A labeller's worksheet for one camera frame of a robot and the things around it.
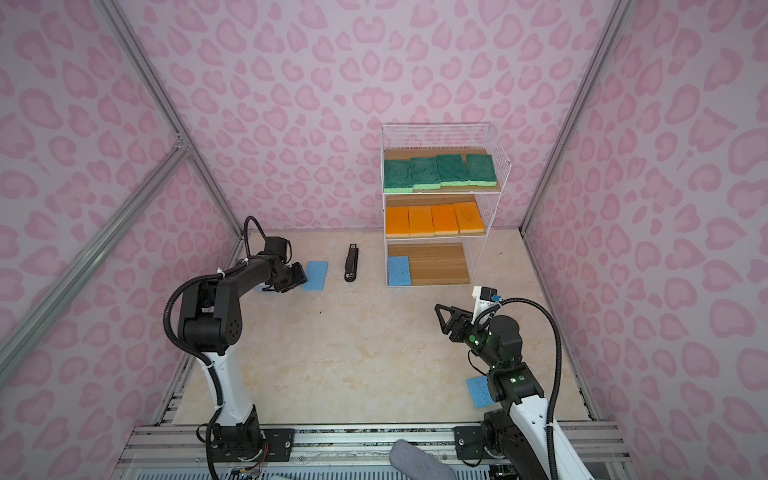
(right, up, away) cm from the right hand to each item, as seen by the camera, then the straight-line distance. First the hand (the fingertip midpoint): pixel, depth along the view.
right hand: (442, 308), depth 75 cm
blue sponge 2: (-11, +8, +30) cm, 32 cm away
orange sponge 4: (+9, +24, +12) cm, 29 cm away
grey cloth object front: (-7, -34, -7) cm, 35 cm away
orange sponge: (-11, +23, +9) cm, 27 cm away
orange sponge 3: (+3, +24, +12) cm, 27 cm away
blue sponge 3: (+11, -23, +5) cm, 27 cm away
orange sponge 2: (-4, +23, +11) cm, 26 cm away
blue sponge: (-40, +7, +32) cm, 51 cm away
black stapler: (-27, +10, +33) cm, 44 cm away
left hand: (-43, +7, +29) cm, 52 cm away
